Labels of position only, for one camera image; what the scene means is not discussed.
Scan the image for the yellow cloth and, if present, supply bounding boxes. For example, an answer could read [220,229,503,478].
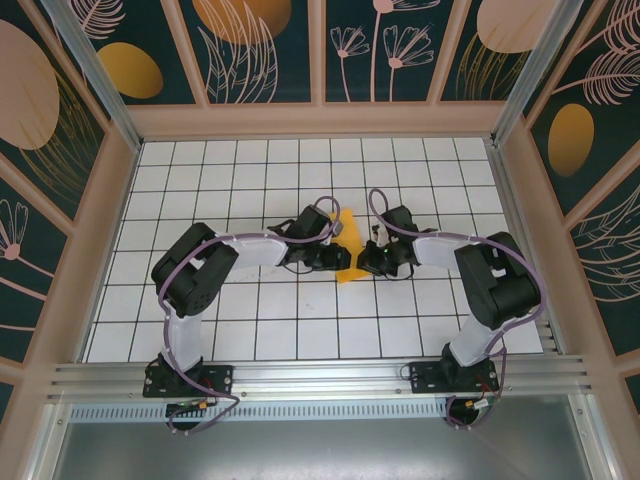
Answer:
[332,207,375,286]

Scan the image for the grey metal sheet panel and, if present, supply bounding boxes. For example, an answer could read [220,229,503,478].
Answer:
[44,399,601,480]

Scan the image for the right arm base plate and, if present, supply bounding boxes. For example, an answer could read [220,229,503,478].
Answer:
[408,360,500,396]

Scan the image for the aluminium mounting rail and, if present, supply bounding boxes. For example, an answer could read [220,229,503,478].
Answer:
[47,353,596,401]

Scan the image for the aluminium side rail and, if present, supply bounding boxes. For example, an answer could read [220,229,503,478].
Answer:
[487,142,569,359]

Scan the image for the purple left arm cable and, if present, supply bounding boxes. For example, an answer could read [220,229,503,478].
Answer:
[157,194,344,436]

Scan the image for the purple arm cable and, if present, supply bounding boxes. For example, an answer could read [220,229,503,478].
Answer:
[157,194,344,436]
[368,188,549,431]

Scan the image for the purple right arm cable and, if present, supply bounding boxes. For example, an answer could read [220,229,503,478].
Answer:
[368,188,549,431]

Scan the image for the slotted cable duct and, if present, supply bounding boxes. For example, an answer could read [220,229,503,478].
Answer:
[69,403,451,424]

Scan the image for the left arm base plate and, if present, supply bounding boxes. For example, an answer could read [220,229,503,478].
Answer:
[142,363,236,400]

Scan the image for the wall panel orange disc leaves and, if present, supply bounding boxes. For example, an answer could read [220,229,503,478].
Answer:
[177,0,315,107]

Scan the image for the wall panel pink flowers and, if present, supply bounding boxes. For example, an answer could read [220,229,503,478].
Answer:
[319,0,464,106]

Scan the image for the wall panel pink fern fronds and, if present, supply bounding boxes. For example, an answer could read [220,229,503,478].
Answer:
[563,169,640,357]

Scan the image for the wall panel with yellow oval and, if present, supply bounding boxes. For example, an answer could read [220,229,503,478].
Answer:
[49,0,202,107]

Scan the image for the aluminium corner post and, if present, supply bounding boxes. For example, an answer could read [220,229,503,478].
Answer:
[39,0,145,151]
[489,0,594,149]

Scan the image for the wall panel amber oval fern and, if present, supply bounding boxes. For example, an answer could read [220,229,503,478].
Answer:
[523,0,640,217]

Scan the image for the wall panel pink disc reeds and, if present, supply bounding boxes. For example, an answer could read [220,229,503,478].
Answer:
[438,0,567,104]

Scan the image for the wall panel single pink flower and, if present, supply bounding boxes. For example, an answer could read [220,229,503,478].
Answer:
[0,154,72,367]

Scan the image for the wall panel large pink disc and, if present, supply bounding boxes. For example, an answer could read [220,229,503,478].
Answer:
[0,0,110,227]

